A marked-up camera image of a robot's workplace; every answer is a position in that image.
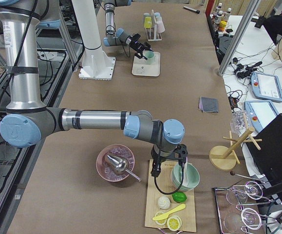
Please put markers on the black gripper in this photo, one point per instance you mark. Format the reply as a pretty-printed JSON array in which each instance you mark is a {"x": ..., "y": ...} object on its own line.
[
  {"x": 137, "y": 46},
  {"x": 168, "y": 158}
]

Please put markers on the green plastic cup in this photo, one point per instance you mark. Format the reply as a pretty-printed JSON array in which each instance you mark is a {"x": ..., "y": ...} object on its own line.
[{"x": 149, "y": 57}]

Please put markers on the cream rabbit tray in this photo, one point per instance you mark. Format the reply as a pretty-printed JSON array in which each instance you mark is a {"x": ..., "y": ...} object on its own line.
[{"x": 147, "y": 68}]

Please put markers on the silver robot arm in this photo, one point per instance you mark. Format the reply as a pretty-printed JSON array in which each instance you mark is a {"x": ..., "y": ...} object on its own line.
[
  {"x": 29, "y": 120},
  {"x": 116, "y": 37}
]

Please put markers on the pink plastic cup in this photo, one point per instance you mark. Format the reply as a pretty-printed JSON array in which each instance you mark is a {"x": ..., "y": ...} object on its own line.
[{"x": 160, "y": 27}]

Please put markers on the white ceramic spoon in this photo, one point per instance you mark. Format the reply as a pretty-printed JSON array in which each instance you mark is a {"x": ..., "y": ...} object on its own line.
[{"x": 185, "y": 173}]

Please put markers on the white steamed bun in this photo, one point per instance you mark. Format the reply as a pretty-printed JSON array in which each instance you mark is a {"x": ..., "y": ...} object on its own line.
[{"x": 163, "y": 202}]

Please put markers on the green lime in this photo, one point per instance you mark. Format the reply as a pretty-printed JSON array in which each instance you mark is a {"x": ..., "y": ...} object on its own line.
[{"x": 179, "y": 197}]

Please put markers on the metal ice scoop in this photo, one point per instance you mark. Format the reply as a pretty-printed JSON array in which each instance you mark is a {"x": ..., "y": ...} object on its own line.
[{"x": 119, "y": 165}]

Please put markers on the stacked green bowls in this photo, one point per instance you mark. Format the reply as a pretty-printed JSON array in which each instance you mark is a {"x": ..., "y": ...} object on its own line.
[{"x": 192, "y": 175}]

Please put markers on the yellow plastic knife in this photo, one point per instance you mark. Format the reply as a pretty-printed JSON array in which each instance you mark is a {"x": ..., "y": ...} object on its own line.
[{"x": 166, "y": 214}]

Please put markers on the pink bowl with ice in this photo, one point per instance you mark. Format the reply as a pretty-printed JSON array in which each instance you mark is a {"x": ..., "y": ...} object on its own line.
[{"x": 105, "y": 170}]

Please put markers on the lemon slice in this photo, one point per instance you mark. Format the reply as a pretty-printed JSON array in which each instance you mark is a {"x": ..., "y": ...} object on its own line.
[{"x": 174, "y": 223}]

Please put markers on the metal tube with black cap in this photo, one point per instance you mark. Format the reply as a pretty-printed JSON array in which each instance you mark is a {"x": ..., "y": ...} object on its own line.
[{"x": 191, "y": 9}]

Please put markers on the wooden mug tree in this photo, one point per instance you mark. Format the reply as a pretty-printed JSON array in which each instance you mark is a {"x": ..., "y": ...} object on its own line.
[{"x": 224, "y": 158}]

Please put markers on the grey folded cloth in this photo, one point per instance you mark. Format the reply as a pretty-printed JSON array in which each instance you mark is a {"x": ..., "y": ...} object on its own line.
[{"x": 208, "y": 105}]

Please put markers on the blue teach pendant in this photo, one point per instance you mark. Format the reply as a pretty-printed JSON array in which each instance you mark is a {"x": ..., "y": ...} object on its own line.
[
  {"x": 266, "y": 86},
  {"x": 261, "y": 113}
]

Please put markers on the white wire cup rack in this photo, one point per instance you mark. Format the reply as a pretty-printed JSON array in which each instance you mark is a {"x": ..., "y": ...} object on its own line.
[{"x": 152, "y": 33}]

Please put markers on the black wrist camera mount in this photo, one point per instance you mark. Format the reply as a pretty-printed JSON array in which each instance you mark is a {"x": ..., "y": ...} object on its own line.
[{"x": 181, "y": 154}]

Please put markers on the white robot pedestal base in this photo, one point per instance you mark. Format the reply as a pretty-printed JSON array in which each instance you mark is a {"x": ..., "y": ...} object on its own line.
[{"x": 95, "y": 63}]

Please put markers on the black wire glass rack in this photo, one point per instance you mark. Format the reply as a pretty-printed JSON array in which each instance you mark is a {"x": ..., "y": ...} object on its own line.
[{"x": 250, "y": 206}]

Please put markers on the aluminium frame post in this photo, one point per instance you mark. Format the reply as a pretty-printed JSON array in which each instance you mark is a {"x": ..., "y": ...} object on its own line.
[{"x": 253, "y": 5}]

